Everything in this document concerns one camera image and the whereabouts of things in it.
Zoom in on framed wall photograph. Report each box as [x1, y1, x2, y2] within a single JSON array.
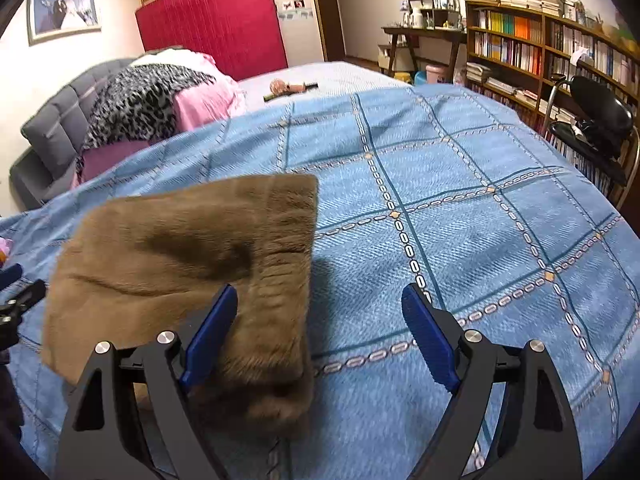
[[27, 0, 103, 46]]

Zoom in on leopard print blanket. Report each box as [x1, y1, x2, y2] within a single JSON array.
[[75, 65, 219, 171]]

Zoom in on pink plastic bucket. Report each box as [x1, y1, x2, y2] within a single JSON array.
[[422, 63, 449, 86]]

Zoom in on wooden desktop shelf unit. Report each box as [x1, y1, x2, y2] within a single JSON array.
[[399, 0, 462, 31]]

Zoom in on maroon pillow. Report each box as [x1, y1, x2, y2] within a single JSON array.
[[74, 137, 152, 184]]

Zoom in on red upright panel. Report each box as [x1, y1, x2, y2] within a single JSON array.
[[135, 0, 291, 82]]

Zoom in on small toy on bed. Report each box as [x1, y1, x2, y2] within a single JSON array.
[[263, 79, 320, 102]]

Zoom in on wooden desk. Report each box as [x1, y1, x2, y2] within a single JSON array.
[[382, 26, 469, 86]]

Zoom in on blue plaid blanket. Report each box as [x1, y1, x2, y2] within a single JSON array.
[[0, 82, 640, 480]]

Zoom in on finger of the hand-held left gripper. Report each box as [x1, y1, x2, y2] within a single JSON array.
[[0, 280, 47, 325], [0, 262, 24, 292]]

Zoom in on pink pillow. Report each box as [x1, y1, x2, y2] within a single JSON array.
[[131, 47, 249, 135]]

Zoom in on cardboard box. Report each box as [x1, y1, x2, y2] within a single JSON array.
[[377, 44, 417, 76]]

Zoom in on brown pants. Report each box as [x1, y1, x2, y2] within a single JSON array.
[[41, 174, 320, 438]]

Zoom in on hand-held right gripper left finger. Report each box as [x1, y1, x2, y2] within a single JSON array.
[[55, 284, 239, 480]]

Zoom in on wooden bookshelf with books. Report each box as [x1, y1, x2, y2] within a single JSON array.
[[464, 0, 640, 197]]

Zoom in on small wall photos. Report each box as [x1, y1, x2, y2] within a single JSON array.
[[279, 0, 314, 22]]

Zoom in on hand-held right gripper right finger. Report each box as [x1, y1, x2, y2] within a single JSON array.
[[401, 282, 586, 480]]

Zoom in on grey upholstered headboard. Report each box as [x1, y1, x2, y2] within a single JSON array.
[[10, 57, 151, 211]]

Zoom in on black office chair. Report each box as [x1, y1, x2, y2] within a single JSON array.
[[542, 74, 640, 211]]

